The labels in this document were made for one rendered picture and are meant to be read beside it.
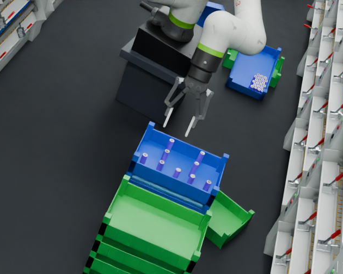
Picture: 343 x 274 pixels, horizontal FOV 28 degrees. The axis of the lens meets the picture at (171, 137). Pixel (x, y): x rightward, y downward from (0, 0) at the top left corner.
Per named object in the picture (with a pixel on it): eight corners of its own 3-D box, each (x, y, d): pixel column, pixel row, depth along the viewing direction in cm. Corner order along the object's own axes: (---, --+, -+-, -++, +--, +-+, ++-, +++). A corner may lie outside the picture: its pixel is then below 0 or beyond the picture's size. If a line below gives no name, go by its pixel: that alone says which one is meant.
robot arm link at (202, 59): (195, 48, 217) (222, 59, 217) (197, 44, 229) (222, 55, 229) (188, 65, 219) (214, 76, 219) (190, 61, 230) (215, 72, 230)
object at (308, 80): (295, 124, 321) (298, 99, 313) (306, 62, 369) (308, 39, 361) (340, 129, 317) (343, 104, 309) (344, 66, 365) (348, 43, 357)
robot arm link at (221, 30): (205, 2, 221) (222, 11, 212) (234, 14, 228) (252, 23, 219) (188, 42, 224) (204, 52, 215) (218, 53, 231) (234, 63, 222)
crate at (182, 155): (126, 172, 226) (133, 154, 221) (143, 137, 242) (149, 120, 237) (210, 207, 226) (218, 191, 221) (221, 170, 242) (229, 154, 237)
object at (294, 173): (279, 223, 266) (282, 195, 258) (294, 135, 314) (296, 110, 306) (332, 231, 262) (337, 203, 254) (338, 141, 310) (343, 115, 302)
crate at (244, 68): (261, 101, 344) (267, 93, 337) (224, 85, 343) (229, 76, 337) (276, 57, 359) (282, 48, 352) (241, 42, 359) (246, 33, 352)
